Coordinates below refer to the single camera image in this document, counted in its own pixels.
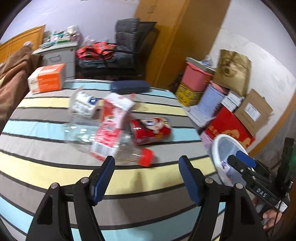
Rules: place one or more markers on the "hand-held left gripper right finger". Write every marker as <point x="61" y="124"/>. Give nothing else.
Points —
<point x="190" y="183"/>

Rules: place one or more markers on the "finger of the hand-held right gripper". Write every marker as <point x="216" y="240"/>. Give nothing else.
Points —
<point x="239" y="168"/>
<point x="246" y="159"/>

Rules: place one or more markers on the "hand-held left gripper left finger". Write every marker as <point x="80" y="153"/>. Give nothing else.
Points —
<point x="101" y="183"/>

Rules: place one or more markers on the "white trash bin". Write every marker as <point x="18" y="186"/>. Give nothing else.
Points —
<point x="215" y="150"/>

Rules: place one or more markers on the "clear bottle red cap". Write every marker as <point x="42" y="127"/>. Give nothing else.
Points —
<point x="145" y="157"/>

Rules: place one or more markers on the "red white drink carton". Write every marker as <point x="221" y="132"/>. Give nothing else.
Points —
<point x="111" y="122"/>

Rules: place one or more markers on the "red drink can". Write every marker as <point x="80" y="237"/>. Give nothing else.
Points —
<point x="150" y="134"/>

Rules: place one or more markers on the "person's right hand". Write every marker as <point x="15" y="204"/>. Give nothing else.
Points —
<point x="269" y="217"/>

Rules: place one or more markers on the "translucent bin liner bag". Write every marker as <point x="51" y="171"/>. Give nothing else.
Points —
<point x="229" y="148"/>

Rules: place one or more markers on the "red gift box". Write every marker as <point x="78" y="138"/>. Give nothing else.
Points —
<point x="229" y="125"/>

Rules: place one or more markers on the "pink floral box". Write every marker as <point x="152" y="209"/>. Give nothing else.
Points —
<point x="207" y="140"/>

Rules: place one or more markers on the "striped tablecloth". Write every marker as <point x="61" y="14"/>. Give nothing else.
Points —
<point x="57" y="166"/>

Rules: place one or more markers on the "open cardboard box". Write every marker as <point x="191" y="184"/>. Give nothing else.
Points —
<point x="253" y="111"/>

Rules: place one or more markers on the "white flat box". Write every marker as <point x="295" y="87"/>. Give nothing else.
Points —
<point x="228" y="107"/>
<point x="231" y="102"/>
<point x="235" y="96"/>

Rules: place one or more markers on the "grey lidded storage bin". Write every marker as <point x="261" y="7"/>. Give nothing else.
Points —
<point x="200" y="115"/>

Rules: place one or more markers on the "lavender bin pink lid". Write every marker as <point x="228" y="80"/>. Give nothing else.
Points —
<point x="211" y="99"/>

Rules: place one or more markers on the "yellow patterned box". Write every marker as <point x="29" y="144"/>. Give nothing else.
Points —
<point x="188" y="95"/>

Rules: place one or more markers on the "brown gold paper bag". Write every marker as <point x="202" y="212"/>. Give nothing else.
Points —
<point x="233" y="71"/>

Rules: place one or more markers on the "pink storage bin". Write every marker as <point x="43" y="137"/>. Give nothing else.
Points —
<point x="196" y="77"/>

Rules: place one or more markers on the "dark blue glasses case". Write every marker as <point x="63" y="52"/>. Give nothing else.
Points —
<point x="129" y="87"/>

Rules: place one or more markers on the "small clear plastic bottle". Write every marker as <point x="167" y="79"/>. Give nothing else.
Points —
<point x="207" y="61"/>

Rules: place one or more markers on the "striped flat box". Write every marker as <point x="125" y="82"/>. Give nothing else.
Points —
<point x="198" y="63"/>

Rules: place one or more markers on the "orange white cardboard box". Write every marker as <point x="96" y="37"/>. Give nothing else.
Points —
<point x="46" y="78"/>

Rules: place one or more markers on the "grey nightstand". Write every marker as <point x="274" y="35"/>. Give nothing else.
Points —
<point x="57" y="60"/>

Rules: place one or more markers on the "red plaid bag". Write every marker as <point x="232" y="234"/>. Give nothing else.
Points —
<point x="94" y="51"/>

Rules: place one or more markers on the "brown blanket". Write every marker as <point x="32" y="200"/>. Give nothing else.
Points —
<point x="16" y="74"/>

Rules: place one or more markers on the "wooden wardrobe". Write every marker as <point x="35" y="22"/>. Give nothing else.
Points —
<point x="180" y="34"/>

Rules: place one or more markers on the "white plastic bag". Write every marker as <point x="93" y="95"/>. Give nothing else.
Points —
<point x="89" y="41"/>

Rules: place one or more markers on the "black office chair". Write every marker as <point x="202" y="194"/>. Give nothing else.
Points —
<point x="145" y="46"/>

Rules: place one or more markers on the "dark grey seat cushion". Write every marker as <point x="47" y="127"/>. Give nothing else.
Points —
<point x="126" y="37"/>

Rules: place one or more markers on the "pile of small medicine boxes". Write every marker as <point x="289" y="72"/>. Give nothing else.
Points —
<point x="62" y="36"/>

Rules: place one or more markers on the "wooden headboard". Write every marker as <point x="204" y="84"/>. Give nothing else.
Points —
<point x="20" y="41"/>

